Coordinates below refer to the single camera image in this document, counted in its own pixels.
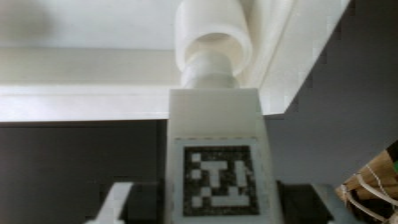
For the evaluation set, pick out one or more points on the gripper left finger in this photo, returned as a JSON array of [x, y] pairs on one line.
[[111, 210]]

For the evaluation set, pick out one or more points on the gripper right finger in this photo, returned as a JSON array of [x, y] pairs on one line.
[[342, 215]]

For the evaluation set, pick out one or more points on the white leg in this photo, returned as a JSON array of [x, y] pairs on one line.
[[221, 187]]

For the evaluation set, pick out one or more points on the white square tabletop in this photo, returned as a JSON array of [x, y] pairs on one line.
[[95, 52]]

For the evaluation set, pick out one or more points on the brown box with cables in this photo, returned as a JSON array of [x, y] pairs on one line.
[[368, 190]]

